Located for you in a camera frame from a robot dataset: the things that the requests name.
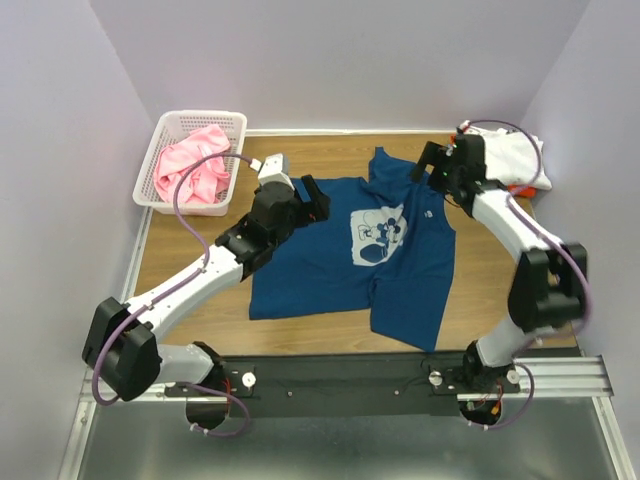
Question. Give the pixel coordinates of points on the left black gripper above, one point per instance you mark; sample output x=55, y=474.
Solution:
x=318, y=209

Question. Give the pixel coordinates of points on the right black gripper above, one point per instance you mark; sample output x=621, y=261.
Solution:
x=432, y=154

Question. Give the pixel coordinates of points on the dark blue printed t-shirt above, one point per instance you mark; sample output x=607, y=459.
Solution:
x=386, y=248

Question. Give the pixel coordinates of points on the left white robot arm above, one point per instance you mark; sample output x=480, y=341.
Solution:
x=123, y=347

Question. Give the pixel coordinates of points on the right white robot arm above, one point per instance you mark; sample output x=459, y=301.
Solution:
x=549, y=288

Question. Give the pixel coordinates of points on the white folded t-shirt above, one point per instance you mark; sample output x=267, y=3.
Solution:
x=511, y=159

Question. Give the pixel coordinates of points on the orange folded t-shirt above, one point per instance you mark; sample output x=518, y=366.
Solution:
x=518, y=190

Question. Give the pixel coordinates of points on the white plastic laundry basket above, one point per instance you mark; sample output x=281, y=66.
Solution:
x=175, y=126

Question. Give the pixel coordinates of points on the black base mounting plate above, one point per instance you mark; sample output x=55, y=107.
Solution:
x=346, y=385

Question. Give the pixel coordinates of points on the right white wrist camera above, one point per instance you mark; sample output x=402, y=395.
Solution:
x=469, y=127

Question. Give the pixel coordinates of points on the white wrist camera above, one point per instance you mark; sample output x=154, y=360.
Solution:
x=469, y=127
x=275, y=168

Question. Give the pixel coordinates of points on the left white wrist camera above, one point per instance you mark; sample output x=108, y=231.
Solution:
x=275, y=168

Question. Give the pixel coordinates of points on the left aluminium side rail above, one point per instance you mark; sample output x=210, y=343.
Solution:
x=134, y=265

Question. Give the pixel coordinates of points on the aluminium frame rail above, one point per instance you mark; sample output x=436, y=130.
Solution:
x=552, y=374

